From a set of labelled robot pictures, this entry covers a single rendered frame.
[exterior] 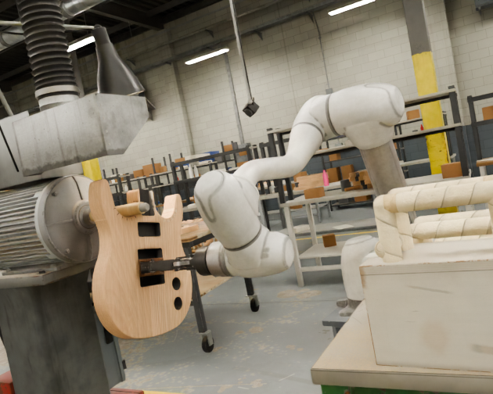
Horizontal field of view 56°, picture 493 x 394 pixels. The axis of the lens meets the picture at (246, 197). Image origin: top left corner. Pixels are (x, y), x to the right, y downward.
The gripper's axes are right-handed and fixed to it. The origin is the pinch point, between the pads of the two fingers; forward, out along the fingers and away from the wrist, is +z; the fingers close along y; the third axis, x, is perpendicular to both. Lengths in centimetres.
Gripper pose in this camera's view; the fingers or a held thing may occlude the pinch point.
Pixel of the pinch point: (152, 266)
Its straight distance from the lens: 130.5
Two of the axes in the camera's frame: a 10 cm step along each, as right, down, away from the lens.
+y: 5.0, 0.6, 8.6
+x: -1.1, -9.9, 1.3
